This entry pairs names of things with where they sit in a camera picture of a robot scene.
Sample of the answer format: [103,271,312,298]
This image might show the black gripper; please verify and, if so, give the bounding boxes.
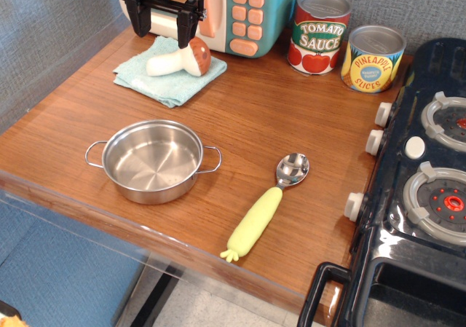
[123,0,207,49]

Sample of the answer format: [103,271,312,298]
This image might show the plush brown white mushroom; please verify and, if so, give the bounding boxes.
[146,37,211,77]

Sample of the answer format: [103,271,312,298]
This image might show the small steel pot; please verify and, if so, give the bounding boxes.
[84,119,223,205]

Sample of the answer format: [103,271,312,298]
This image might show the light blue towel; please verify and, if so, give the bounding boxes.
[114,36,227,108]

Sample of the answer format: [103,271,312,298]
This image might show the teal toy microwave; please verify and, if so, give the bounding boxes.
[120,0,296,58]

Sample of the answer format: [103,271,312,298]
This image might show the tomato sauce can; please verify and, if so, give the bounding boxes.
[288,0,352,74]

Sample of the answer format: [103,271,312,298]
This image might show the pineapple slices can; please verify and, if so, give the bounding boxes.
[341,25,406,93]

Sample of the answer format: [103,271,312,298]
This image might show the orange object at corner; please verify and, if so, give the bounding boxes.
[0,301,28,327]

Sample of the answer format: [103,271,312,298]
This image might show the black toy stove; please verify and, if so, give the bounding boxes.
[298,38,465,326]

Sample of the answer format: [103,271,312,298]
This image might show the spoon with yellow handle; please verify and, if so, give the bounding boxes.
[220,152,309,262]

